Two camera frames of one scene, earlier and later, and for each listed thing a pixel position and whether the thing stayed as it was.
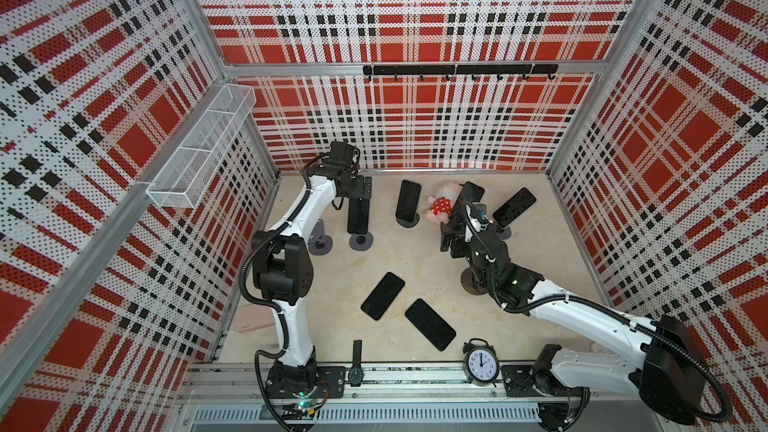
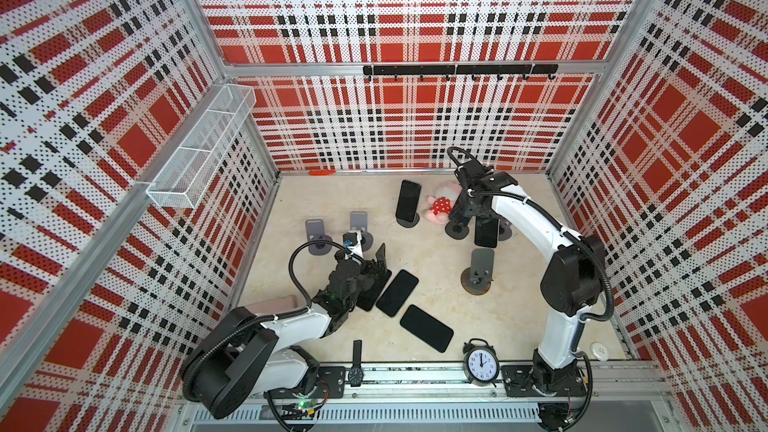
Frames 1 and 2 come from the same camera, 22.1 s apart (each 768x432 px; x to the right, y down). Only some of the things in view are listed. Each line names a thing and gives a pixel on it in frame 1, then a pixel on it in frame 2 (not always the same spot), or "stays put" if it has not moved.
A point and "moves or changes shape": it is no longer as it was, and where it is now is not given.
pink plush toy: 441,204 stays put
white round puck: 596,348 stays put
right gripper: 459,239 to 467,211
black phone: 431,324 moves or changes shape
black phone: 358,216 to 367,298
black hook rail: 447,70 stays put
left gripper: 362,190 to 372,271
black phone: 382,296 moves or changes shape
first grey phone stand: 319,243 stays put
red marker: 321,172 stays put
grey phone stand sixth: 469,282 stays put
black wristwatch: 356,372 stays put
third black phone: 409,196 stays put
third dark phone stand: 406,223 stays put
